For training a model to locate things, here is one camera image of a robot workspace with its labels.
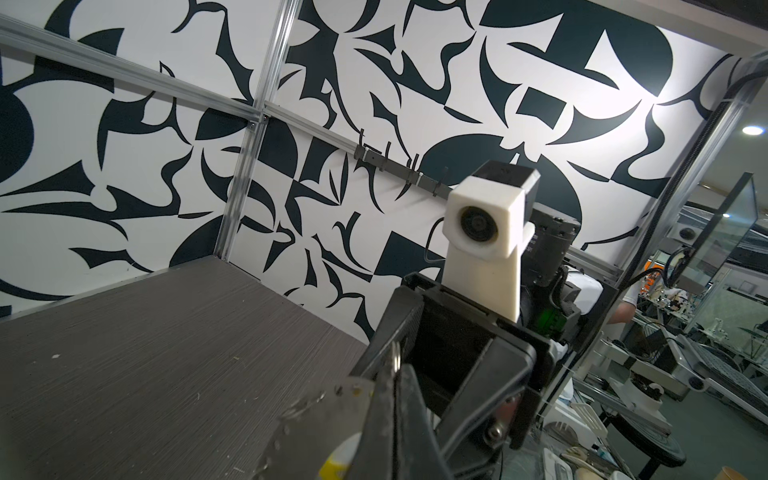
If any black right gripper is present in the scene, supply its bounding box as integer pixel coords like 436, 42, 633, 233
350, 273, 556, 479

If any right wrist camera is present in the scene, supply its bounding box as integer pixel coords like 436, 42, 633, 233
442, 161, 540, 323

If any wall hook rack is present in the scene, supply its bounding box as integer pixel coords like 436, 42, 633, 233
353, 142, 452, 199

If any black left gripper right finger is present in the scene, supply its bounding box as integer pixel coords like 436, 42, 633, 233
395, 364, 453, 480

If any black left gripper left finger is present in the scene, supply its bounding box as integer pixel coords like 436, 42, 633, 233
345, 368, 396, 480

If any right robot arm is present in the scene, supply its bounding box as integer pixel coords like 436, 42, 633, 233
347, 205, 596, 479

